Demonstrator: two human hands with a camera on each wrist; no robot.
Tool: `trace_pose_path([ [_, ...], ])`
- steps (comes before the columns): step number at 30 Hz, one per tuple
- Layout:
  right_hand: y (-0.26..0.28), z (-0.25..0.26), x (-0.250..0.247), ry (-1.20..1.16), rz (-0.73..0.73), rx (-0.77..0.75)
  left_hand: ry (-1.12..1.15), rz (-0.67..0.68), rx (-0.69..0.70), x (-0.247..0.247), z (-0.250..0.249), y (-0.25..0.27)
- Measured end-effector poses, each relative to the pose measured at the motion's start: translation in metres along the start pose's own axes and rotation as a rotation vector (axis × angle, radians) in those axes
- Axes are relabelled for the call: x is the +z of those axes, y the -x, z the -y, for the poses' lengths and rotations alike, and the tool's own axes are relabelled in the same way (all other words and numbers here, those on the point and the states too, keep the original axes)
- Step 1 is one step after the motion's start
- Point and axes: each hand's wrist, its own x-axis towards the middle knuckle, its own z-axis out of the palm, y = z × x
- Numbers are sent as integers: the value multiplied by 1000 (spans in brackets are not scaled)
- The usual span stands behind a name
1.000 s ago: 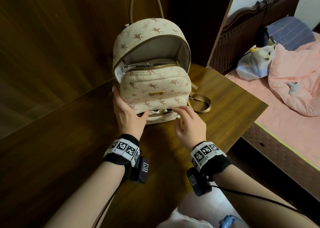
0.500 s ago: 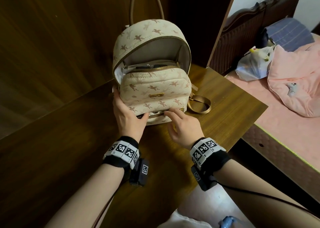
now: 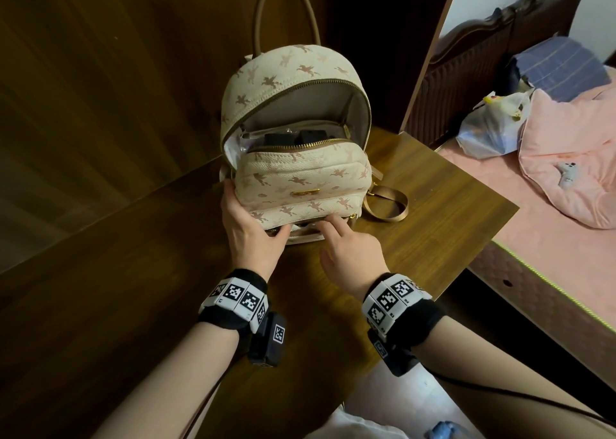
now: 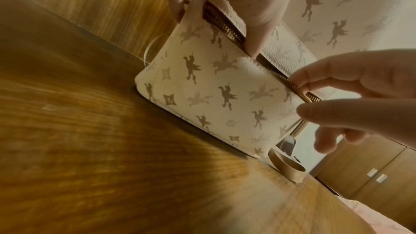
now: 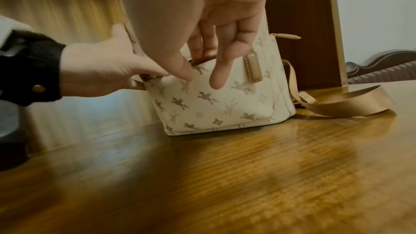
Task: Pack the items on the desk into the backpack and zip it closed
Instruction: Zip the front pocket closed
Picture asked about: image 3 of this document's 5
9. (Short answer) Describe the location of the dark wooden bed rail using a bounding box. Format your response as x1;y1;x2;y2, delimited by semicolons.
469;241;616;389

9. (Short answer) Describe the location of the person's right forearm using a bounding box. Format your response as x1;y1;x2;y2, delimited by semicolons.
411;316;616;439

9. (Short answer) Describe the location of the translucent plastic shopping bag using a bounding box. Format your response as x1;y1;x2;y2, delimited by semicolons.
456;89;534;160

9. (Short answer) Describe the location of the cream patterned backpack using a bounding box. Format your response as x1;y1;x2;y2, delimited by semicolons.
219;0;410;246

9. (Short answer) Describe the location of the right black marker wristband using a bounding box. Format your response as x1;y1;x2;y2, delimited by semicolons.
361;272;446;350

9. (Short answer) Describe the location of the blue checkered pillow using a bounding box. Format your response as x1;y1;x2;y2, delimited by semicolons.
512;37;612;103

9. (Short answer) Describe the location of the person's grey clothing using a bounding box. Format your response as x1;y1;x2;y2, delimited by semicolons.
307;404;463;439

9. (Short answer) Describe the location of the right black camera cable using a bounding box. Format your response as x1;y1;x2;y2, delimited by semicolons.
423;366;616;427

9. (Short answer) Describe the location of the left black camera cable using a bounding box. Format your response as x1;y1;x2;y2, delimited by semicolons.
180;366;232;439

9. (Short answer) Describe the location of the person's left forearm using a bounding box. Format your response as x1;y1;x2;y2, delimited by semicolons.
91;322;241;439

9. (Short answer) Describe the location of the black marker wristband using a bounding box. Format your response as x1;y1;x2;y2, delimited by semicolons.
361;272;446;350
197;268;270;334

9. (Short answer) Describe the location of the person's right hand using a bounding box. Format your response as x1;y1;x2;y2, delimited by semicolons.
319;214;389;302

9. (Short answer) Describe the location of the pink bed sheet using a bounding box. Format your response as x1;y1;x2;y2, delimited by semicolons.
435;65;616;329

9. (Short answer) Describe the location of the left black marker wristband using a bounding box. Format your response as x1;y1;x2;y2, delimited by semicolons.
197;268;270;334

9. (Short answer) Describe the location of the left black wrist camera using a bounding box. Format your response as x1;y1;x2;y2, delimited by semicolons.
246;312;288;369

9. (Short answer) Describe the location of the person's left hand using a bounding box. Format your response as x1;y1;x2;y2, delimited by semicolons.
220;179;292;283

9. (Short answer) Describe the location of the black camera cable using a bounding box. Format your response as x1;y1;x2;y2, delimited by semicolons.
180;366;232;439
423;366;616;427

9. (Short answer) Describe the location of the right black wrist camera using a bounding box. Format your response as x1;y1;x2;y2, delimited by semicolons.
366;330;420;378

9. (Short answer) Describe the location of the pink quilt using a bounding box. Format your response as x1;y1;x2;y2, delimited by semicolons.
517;85;616;230

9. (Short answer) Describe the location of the dark wooden shelf cabinet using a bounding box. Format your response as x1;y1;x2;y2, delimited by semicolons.
327;0;464;134

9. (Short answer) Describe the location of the dark carved bed headboard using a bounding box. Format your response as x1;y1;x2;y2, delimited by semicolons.
406;0;592;146

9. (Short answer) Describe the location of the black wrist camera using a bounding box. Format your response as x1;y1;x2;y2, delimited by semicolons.
246;312;288;369
366;330;420;378

